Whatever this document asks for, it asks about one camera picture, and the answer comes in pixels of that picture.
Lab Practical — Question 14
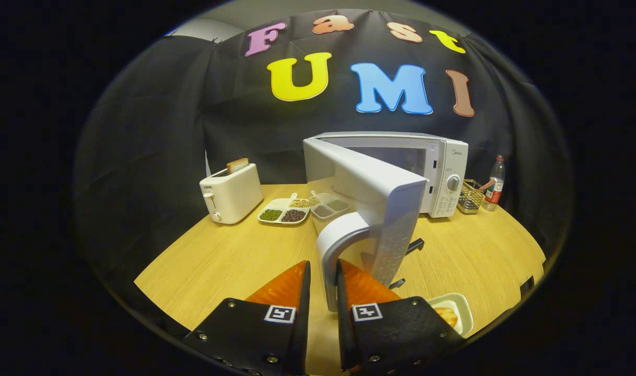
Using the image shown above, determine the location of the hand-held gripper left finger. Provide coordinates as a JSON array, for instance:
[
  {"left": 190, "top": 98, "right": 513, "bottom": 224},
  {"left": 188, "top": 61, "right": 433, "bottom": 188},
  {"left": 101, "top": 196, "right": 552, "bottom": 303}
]
[{"left": 182, "top": 260, "right": 312, "bottom": 376}]

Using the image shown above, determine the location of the cream toaster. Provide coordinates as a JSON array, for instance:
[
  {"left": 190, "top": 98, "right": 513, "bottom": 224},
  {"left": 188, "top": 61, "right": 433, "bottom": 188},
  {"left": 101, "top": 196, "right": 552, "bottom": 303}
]
[{"left": 200, "top": 163, "right": 264, "bottom": 225}]

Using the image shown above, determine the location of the clear plastic bottle red label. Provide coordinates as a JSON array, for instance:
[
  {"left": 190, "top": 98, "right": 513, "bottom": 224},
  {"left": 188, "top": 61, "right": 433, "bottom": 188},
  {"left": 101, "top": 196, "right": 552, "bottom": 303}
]
[{"left": 482, "top": 155, "right": 506, "bottom": 212}]

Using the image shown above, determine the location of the white microwave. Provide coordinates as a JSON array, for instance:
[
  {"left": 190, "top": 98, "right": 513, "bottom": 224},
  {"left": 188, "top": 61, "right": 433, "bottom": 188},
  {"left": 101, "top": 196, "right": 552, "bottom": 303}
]
[{"left": 303, "top": 131, "right": 469, "bottom": 312}]

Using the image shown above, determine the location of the metal wire basket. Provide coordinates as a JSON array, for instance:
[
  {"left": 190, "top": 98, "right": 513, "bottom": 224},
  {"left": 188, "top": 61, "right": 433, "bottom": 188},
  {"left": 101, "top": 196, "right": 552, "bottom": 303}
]
[{"left": 457, "top": 179, "right": 487, "bottom": 215}]

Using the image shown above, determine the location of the white divided dish of beans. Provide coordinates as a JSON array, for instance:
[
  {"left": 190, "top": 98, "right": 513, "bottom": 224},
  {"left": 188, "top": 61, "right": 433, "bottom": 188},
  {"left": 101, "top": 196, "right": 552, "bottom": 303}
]
[{"left": 258, "top": 193, "right": 313, "bottom": 226}]

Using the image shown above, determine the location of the golden bread bun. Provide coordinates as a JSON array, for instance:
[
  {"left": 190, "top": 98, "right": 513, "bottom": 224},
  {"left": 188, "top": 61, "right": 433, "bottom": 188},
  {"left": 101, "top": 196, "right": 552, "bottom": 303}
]
[{"left": 434, "top": 307, "right": 459, "bottom": 330}]

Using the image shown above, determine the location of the white rectangular plate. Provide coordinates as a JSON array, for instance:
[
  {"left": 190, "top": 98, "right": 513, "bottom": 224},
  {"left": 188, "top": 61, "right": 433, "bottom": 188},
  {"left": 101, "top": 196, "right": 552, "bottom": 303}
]
[{"left": 426, "top": 292, "right": 474, "bottom": 338}]

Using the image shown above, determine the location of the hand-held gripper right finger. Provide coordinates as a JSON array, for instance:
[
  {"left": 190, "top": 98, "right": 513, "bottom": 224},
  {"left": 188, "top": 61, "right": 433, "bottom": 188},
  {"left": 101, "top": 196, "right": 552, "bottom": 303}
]
[{"left": 336, "top": 258, "right": 467, "bottom": 376}]

